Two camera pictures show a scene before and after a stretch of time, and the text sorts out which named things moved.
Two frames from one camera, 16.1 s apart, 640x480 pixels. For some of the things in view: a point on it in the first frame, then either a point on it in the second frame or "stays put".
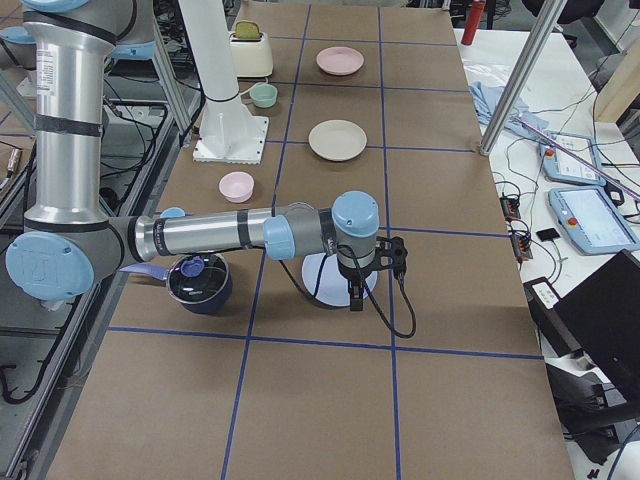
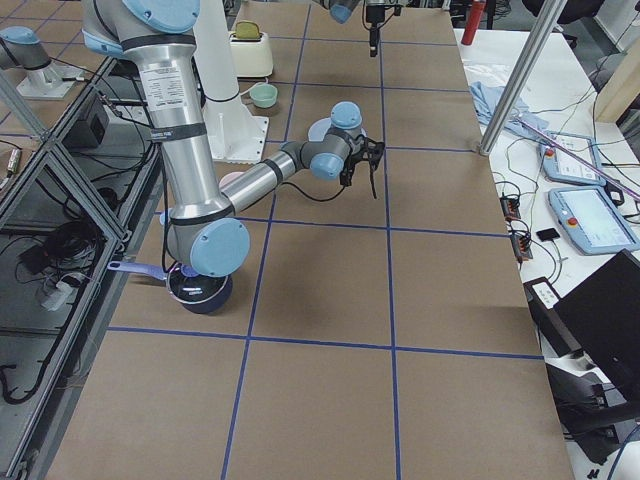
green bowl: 263,94 stays put
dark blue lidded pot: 199,282 stays put
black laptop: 598,317 stays put
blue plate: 334,287 -> 318,130
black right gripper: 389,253 -> 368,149
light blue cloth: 489,100 stays put
